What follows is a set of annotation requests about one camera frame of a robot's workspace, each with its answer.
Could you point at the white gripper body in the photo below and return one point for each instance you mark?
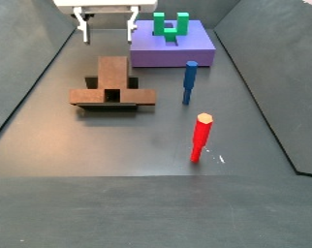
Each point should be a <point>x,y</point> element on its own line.
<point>105,6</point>

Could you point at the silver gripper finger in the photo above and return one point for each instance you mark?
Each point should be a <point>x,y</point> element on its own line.
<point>131,23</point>
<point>83,23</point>

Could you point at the brown T-shaped block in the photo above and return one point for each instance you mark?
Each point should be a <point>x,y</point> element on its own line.
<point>113,77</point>

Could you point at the green U-shaped block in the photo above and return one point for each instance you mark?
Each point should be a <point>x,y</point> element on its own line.
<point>170,32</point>

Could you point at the purple block base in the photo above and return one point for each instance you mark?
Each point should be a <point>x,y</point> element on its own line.
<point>151,51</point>

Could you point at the blue hexagonal peg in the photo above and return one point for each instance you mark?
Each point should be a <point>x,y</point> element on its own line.
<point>190,74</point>

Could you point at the red hexagonal peg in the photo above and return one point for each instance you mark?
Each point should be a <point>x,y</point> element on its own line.
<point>202,129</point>

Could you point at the black angle bracket fixture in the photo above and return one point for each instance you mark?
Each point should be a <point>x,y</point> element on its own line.
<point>108,106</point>

